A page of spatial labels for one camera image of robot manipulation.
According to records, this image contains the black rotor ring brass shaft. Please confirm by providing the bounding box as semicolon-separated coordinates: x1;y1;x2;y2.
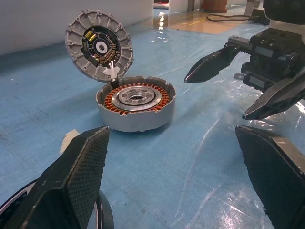
0;181;114;229

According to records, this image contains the grey motor stator housing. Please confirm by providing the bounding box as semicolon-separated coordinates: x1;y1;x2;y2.
95;75;177;133

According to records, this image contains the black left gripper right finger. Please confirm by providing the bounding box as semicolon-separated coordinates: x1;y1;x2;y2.
234;125;305;229

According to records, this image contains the black loose cable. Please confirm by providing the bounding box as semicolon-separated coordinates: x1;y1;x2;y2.
206;13;262;23

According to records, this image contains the white foam backdrop board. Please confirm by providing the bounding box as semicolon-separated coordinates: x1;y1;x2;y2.
0;0;154;57

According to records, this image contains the grey motor cover circuit board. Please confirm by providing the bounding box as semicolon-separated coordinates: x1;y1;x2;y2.
64;9;133;83

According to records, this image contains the white upright panel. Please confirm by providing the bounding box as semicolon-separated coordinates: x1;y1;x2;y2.
168;0;189;13

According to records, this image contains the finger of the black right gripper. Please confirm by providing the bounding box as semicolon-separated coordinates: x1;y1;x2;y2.
184;45;239;84
242;70;305;121

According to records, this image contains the brown cardboard box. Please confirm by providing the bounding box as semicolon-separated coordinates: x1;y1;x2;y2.
202;0;227;12

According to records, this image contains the white tape piece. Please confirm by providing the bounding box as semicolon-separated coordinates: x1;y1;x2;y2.
59;129;81;154

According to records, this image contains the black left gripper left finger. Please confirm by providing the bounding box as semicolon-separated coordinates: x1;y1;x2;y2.
3;125;111;229

